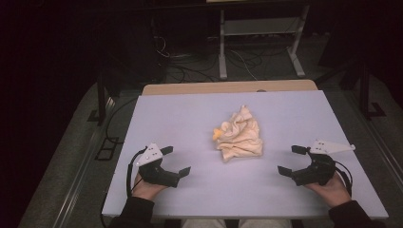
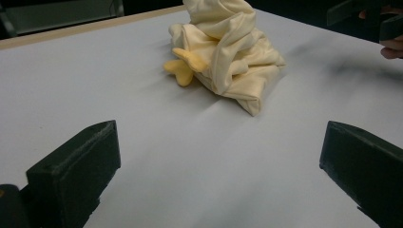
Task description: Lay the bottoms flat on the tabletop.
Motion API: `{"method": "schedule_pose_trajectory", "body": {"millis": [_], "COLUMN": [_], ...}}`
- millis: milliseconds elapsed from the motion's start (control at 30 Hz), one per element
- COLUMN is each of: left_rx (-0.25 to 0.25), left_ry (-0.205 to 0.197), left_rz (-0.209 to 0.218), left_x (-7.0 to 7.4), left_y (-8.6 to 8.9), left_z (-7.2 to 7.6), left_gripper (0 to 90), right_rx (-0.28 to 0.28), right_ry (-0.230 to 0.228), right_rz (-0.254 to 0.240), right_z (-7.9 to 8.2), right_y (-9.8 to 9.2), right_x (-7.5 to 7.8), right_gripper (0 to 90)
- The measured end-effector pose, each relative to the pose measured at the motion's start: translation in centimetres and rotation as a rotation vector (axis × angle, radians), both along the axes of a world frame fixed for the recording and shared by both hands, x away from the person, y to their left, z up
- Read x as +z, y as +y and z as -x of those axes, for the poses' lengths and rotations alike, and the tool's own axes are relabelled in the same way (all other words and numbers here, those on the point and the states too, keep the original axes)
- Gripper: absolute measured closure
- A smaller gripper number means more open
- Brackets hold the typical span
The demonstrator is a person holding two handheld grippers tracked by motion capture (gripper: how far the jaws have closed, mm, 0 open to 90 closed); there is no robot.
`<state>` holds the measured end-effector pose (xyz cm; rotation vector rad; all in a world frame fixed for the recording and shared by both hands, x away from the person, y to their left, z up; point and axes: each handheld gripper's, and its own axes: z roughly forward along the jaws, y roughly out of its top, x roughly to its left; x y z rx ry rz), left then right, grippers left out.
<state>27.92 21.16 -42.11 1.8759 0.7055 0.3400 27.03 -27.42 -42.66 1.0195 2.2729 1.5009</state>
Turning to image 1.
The person's right hand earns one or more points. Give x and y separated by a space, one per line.
331 191

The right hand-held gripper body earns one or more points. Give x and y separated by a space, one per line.
316 169

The white metal stand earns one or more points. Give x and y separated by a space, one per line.
222 47

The person's left hand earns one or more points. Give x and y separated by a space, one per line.
146 189

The cream baby shorts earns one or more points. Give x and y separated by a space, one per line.
240 136

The black floor bracket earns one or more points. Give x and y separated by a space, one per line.
99 155

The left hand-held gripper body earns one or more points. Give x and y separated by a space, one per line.
156 173

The black metal stand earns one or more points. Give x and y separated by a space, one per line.
364 91
101 101

